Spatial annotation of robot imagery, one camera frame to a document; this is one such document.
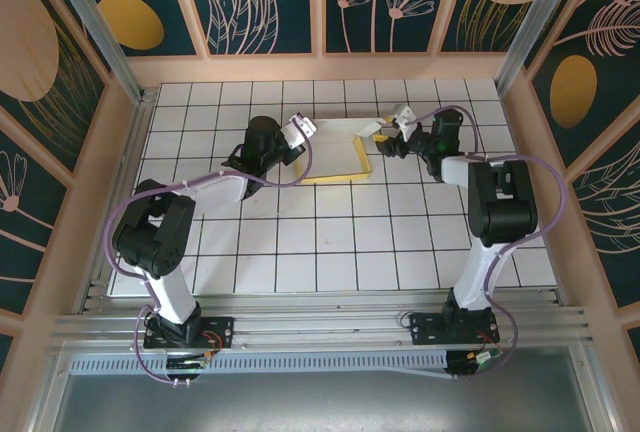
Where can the grey metal sheet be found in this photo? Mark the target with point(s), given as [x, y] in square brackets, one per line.
[320, 402]

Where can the aluminium side rail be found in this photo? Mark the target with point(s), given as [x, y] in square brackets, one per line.
[136, 127]

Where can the aluminium corner post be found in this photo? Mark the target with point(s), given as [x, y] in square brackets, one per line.
[536, 17]
[97, 27]

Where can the long aluminium base rails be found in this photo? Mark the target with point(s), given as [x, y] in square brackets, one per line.
[320, 322]

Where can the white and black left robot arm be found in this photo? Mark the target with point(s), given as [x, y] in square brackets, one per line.
[170, 292]

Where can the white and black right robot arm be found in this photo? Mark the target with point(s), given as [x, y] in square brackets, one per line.
[475, 277]

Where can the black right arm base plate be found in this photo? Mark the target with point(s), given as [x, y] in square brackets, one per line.
[425, 329]

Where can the white gridded table mat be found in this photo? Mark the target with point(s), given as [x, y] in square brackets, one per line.
[320, 252]

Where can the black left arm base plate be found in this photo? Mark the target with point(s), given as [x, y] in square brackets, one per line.
[220, 327]

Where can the yellow and white paper box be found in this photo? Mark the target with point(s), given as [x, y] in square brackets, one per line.
[330, 147]

